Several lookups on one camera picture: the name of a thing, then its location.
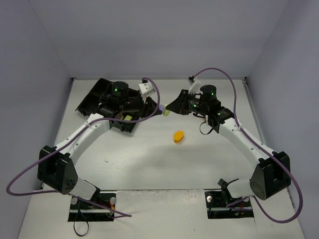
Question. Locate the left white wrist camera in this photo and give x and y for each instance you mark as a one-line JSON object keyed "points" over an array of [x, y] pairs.
{"points": [[146, 90]]}

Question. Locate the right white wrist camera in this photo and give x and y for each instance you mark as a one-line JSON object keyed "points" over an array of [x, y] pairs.
{"points": [[195, 85]]}

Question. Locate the lime green curved brick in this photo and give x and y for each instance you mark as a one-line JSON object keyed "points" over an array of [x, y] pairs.
{"points": [[128, 118]]}

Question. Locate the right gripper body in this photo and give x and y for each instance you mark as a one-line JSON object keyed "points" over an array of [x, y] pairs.
{"points": [[186, 102]]}

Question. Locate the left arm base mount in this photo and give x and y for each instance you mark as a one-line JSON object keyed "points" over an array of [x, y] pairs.
{"points": [[80, 211]]}

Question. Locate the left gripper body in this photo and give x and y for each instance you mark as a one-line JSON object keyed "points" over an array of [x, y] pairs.
{"points": [[142, 105]]}

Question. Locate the purple square brick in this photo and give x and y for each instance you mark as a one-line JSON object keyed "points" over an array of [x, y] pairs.
{"points": [[162, 108]]}

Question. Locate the black four-compartment tray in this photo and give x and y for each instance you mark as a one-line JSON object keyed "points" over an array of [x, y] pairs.
{"points": [[99, 99]]}

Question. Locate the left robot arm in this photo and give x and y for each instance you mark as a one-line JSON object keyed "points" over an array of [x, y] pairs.
{"points": [[56, 166]]}

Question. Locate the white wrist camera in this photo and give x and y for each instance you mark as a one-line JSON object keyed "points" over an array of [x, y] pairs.
{"points": [[146, 90], [195, 85]]}

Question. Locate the orange oval brick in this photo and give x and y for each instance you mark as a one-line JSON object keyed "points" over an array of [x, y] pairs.
{"points": [[178, 136]]}

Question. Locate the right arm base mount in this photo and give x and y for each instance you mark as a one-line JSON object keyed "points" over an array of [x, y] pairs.
{"points": [[221, 205]]}

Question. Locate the lime green square brick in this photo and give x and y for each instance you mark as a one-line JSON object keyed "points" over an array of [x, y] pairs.
{"points": [[166, 113]]}

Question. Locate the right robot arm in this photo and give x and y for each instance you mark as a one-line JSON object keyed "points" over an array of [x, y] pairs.
{"points": [[271, 169]]}

